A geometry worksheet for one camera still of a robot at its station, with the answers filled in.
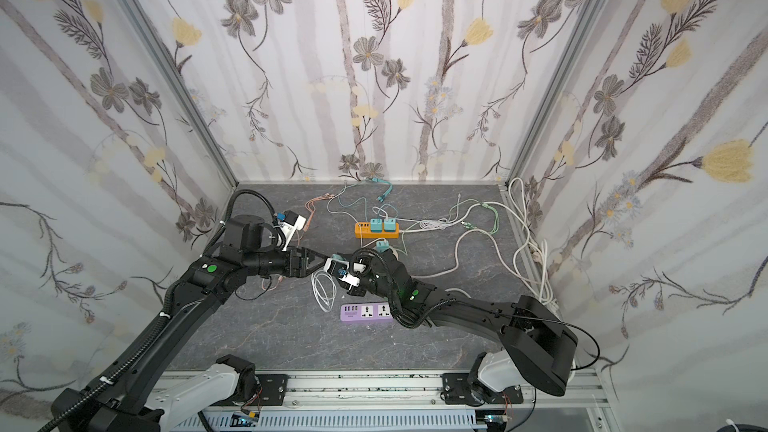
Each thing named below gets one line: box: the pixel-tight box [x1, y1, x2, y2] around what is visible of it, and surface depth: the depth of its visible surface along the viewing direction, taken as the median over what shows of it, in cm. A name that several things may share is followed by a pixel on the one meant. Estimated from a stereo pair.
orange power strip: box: [355, 222, 400, 239], surface depth 104 cm
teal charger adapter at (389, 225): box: [383, 218, 396, 233], surface depth 102 cm
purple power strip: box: [340, 302, 394, 322], surface depth 86 cm
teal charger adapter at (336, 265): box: [324, 254, 349, 275], surface depth 63 cm
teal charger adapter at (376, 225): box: [370, 218, 383, 233], surface depth 103 cm
